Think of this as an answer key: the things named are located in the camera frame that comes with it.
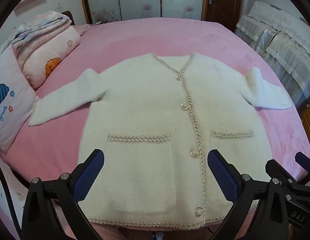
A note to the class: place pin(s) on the white fluffy cardigan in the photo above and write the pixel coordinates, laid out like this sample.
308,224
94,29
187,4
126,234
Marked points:
145,105

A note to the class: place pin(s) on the dark wooden headboard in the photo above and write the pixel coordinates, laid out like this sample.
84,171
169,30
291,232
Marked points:
69,17

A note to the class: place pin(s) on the folded pink floral quilt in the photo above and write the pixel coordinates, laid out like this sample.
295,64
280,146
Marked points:
57,45

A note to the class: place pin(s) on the floral sliding wardrobe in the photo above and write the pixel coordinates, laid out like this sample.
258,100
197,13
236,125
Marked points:
142,0

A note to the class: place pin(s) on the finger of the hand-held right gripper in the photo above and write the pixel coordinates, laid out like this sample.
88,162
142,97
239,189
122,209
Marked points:
277,168
305,160

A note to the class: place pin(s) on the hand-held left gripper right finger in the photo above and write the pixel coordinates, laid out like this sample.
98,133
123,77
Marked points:
222,177

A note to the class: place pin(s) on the pink printed pillow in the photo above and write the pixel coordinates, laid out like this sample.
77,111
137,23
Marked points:
9,92

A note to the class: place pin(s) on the brown wooden door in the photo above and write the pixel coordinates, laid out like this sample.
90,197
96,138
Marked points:
225,0

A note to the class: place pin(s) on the lace covered sofa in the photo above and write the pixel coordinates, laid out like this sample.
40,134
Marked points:
282,42

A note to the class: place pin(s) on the wooden drawer cabinet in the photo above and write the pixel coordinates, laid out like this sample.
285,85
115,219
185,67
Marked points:
309,120

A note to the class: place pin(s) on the pink bed blanket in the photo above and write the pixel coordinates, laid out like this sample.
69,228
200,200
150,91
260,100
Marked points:
145,35

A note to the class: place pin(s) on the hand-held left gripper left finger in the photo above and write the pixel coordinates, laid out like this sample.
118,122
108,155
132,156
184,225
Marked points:
88,177

